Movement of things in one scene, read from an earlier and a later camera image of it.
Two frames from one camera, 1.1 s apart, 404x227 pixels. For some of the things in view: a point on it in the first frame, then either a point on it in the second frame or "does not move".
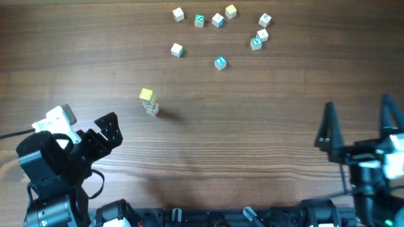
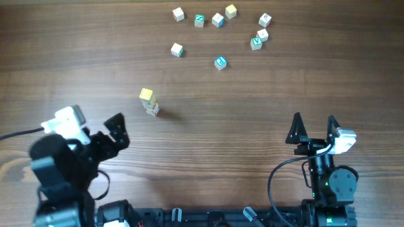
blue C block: (220, 63) does not move
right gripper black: (333, 145) to (310, 145)
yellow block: (146, 94) does not move
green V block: (255, 43) does not move
